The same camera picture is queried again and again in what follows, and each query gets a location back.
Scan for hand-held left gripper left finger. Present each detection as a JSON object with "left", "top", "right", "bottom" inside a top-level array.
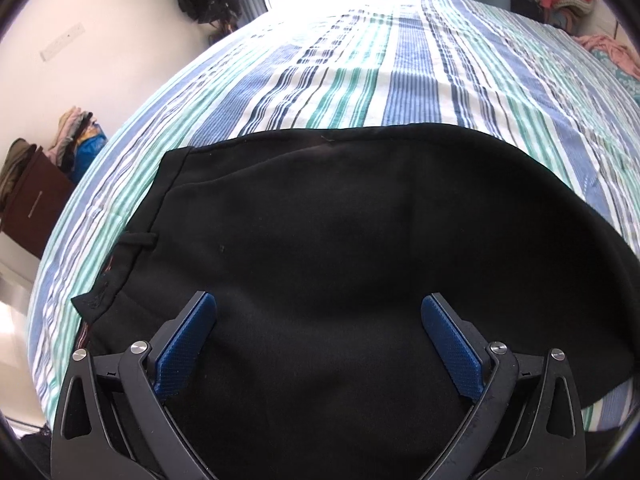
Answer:
[{"left": 50, "top": 290, "right": 221, "bottom": 480}]

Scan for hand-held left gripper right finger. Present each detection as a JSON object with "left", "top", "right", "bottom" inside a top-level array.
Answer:
[{"left": 420, "top": 291, "right": 589, "bottom": 480}]

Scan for black pants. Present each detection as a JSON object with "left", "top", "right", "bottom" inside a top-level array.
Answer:
[{"left": 70, "top": 122, "right": 640, "bottom": 480}]

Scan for brown wooden cabinet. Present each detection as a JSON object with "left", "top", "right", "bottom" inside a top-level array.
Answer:
[{"left": 0, "top": 147, "right": 76, "bottom": 261}]

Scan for blue bag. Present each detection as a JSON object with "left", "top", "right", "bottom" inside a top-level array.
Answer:
[{"left": 75, "top": 130, "right": 108, "bottom": 171}]

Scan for pile of folded clothes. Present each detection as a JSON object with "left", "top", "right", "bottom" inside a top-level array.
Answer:
[{"left": 47, "top": 107, "right": 108, "bottom": 183}]

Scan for olive cloth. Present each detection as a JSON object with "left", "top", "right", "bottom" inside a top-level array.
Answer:
[{"left": 0, "top": 138, "right": 38, "bottom": 206}]

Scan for striped bed sheet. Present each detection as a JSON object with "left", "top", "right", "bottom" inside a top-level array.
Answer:
[{"left": 27, "top": 0, "right": 640, "bottom": 433}]

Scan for pink cloth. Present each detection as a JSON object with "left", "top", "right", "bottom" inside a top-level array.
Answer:
[{"left": 572, "top": 35, "right": 640, "bottom": 81}]

